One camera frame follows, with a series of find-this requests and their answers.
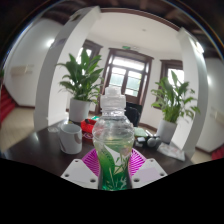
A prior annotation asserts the red box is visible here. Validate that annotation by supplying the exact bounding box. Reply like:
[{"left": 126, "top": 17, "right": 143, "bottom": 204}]
[{"left": 80, "top": 118, "right": 98, "bottom": 135}]

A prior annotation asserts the black office chair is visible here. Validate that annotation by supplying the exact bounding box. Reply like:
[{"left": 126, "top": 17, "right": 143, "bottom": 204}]
[{"left": 125, "top": 101, "right": 144, "bottom": 128}]

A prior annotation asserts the white ceramic mug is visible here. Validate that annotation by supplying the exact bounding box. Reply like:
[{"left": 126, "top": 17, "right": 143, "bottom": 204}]
[{"left": 58, "top": 123, "right": 84, "bottom": 155}]

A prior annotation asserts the grey round microphone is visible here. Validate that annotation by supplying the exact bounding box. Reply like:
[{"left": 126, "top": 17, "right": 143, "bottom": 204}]
[
  {"left": 146, "top": 137, "right": 158, "bottom": 149},
  {"left": 155, "top": 136, "right": 164, "bottom": 148}
]

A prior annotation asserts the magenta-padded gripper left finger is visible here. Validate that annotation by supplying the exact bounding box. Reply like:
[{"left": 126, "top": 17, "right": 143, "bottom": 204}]
[{"left": 60, "top": 148, "right": 101, "bottom": 190}]

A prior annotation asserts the white wall radiator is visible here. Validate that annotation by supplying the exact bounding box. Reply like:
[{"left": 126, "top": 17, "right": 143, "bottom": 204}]
[{"left": 9, "top": 64, "right": 35, "bottom": 76}]

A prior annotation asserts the clear green-labelled drink bottle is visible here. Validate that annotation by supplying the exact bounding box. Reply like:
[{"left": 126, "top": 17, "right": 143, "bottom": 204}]
[{"left": 91, "top": 85, "right": 136, "bottom": 192}]

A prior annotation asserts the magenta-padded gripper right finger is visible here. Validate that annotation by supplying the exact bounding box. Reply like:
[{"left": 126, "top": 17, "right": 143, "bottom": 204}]
[{"left": 128, "top": 148, "right": 168, "bottom": 190}]

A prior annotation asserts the brown wooden double door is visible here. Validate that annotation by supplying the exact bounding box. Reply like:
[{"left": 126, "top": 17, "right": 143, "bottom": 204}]
[{"left": 95, "top": 47, "right": 155, "bottom": 115}]

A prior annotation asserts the leafy plant in white pot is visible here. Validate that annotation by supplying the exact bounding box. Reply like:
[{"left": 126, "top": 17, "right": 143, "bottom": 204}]
[
  {"left": 56, "top": 49, "right": 105, "bottom": 124},
  {"left": 150, "top": 70, "right": 201, "bottom": 145}
]

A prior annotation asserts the printed paper brochure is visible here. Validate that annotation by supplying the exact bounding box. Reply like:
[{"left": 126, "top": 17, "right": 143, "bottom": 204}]
[{"left": 156, "top": 142, "right": 187, "bottom": 163}]

